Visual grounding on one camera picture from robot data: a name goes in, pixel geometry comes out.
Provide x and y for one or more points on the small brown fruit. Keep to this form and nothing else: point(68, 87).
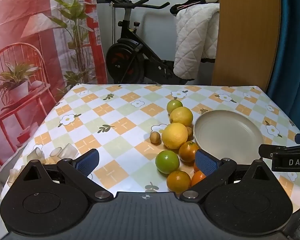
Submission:
point(155, 137)
point(190, 132)

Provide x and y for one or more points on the white quilted blanket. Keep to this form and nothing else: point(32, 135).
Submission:
point(195, 37)

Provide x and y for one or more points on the large green lime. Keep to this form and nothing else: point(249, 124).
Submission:
point(167, 161)

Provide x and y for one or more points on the pointed yellow lemon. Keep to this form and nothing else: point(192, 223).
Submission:
point(181, 116)

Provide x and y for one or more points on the dull orange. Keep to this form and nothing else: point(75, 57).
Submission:
point(188, 151)
point(178, 180)

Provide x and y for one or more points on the checkered floral tablecloth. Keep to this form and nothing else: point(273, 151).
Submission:
point(114, 120)

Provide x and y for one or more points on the black exercise bike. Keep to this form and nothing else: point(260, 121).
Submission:
point(126, 55)

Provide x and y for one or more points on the black garment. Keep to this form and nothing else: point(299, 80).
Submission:
point(187, 3)

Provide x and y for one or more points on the bright orange tangerine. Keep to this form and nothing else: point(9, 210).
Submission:
point(196, 167)
point(198, 178)

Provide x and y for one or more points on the beige ceramic plate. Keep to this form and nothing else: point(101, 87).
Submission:
point(227, 135)

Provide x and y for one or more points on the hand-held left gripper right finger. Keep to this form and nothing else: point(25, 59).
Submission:
point(206, 163)

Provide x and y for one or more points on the wooden board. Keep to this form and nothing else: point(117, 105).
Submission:
point(245, 35)

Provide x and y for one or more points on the printed backdrop cloth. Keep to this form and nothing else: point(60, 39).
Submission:
point(27, 42)

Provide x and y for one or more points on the small green lime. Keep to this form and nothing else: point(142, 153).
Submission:
point(174, 105)

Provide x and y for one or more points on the clear plastic cup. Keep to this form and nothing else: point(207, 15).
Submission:
point(14, 176)
point(69, 150)
point(35, 153)
point(55, 152)

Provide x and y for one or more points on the blue curtain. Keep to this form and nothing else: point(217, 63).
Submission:
point(295, 55)

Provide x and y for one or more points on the round yellow lemon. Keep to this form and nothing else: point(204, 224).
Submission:
point(175, 135)

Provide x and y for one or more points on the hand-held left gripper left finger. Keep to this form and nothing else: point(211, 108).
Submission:
point(88, 161)

